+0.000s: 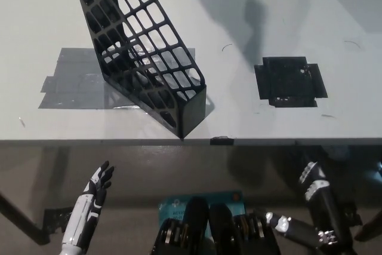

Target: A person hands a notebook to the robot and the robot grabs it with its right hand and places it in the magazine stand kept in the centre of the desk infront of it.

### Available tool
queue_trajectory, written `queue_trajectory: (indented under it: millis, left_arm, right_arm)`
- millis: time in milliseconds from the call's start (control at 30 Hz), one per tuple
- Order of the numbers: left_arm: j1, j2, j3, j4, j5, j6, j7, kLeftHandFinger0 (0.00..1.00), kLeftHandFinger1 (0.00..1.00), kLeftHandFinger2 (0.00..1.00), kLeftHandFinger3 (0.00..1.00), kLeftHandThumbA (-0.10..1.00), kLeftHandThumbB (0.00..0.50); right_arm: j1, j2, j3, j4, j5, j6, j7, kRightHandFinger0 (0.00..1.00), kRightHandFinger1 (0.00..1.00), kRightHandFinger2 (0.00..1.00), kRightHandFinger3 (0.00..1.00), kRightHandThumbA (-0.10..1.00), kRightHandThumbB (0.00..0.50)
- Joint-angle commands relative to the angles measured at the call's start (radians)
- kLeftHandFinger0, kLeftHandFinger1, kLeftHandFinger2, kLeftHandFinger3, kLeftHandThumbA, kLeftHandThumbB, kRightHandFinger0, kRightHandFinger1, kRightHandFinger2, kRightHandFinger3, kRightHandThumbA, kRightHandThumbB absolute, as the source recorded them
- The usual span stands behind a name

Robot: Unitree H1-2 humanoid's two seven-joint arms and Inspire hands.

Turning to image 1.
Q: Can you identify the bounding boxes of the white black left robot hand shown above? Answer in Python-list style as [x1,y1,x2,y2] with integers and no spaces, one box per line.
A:
[61,161,116,250]

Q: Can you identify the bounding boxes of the black robot torso blocks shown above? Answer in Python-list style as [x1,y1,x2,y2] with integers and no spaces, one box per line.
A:
[151,196,282,255]

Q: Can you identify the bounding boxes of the black lattice magazine stand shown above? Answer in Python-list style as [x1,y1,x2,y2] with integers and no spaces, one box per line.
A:
[70,0,207,140]

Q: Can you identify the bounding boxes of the black table leg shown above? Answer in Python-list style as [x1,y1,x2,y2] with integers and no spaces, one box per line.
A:
[0,189,51,245]
[353,207,382,242]

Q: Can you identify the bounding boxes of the teal cardboard box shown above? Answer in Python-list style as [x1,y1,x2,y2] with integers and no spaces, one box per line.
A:
[157,189,248,238]

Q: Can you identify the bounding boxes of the grey tape patch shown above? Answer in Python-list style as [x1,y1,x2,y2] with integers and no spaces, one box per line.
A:
[38,47,201,110]

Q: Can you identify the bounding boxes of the black tape square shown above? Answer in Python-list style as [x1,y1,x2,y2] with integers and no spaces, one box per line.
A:
[253,56,328,109]

